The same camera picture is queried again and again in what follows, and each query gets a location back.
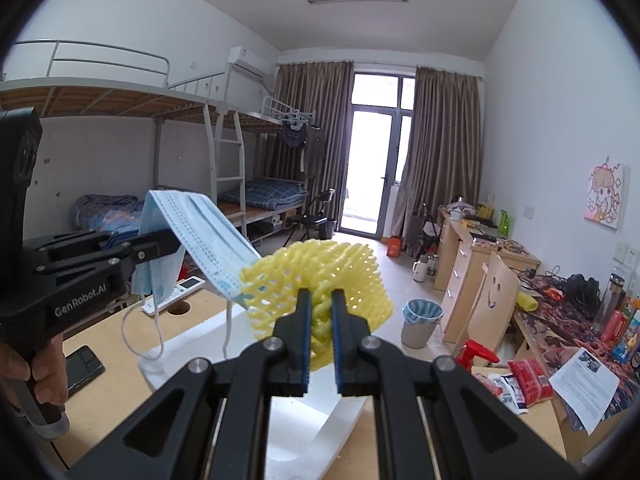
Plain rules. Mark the white blue snack packet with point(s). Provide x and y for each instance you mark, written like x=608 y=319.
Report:
x=507 y=392

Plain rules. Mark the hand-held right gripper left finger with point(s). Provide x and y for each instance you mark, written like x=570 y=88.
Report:
x=302 y=325

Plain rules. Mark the yellow foam fruit net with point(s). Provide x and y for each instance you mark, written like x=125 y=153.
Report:
x=360 y=280

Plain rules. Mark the metal bunk bed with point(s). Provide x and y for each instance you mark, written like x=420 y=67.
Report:
x=100 y=97
x=270 y=195

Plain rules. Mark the brown curtain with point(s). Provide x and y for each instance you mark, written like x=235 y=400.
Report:
x=442 y=150
x=320 y=100

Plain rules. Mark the grey trash bin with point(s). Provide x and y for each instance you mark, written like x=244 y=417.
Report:
x=420 y=327

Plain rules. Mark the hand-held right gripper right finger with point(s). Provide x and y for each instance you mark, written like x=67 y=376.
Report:
x=339 y=330

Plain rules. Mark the cardboard with smiley face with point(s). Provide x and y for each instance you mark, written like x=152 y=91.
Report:
x=492 y=295

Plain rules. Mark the black headphones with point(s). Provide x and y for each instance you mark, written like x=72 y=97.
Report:
x=582 y=290

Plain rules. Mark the black folding chair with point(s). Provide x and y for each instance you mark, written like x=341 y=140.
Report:
x=312 y=217

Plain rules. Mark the red spray bottle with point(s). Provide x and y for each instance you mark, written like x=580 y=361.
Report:
x=475 y=352

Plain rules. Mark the yellow packet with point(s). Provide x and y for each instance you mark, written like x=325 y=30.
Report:
x=527 y=301

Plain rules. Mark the white air conditioner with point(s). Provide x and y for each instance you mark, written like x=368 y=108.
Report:
x=246 y=62

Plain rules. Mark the green bag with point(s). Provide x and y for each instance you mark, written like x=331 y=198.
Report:
x=505 y=222

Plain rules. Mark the blue quilt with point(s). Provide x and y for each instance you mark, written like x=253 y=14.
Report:
x=105 y=212

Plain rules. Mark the white thermos flask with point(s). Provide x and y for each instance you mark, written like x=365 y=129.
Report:
x=420 y=267

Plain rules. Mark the hanging dark clothes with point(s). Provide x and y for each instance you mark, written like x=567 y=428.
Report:
x=295 y=135

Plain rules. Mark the glass balcony door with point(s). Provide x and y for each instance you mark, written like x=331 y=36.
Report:
x=367 y=160

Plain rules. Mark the white wall socket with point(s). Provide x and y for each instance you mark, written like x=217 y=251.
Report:
x=621 y=252
x=528 y=210

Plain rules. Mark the black phone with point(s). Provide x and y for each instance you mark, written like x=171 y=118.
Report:
x=84 y=371

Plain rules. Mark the wooden drawer desk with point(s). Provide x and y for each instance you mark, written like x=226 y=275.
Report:
x=457 y=265

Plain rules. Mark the blue face mask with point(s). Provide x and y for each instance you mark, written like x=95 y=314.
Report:
x=210 y=240

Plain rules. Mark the white remote control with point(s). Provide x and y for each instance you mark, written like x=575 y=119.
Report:
x=172 y=296

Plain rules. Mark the orange bag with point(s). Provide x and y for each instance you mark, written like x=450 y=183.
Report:
x=395 y=246

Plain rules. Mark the red snack packet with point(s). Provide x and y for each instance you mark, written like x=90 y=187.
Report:
x=530 y=382

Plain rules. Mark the blue checked bedding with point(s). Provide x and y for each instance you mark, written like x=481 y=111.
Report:
x=272 y=192

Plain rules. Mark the black bucket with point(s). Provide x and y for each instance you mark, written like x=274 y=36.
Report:
x=327 y=229

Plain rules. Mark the cartoon wall poster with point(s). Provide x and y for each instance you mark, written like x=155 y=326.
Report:
x=605 y=192

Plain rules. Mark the printed paper sheet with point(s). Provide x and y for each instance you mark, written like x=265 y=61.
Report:
x=585 y=390

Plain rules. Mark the black bag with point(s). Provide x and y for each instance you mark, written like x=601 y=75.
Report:
x=425 y=232

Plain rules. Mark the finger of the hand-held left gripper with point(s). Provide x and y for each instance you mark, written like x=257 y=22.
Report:
x=100 y=267
x=100 y=241

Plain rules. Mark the person's left hand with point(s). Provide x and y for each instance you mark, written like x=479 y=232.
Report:
x=50 y=370

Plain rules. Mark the white foam box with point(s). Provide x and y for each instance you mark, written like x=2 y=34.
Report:
x=300 y=425

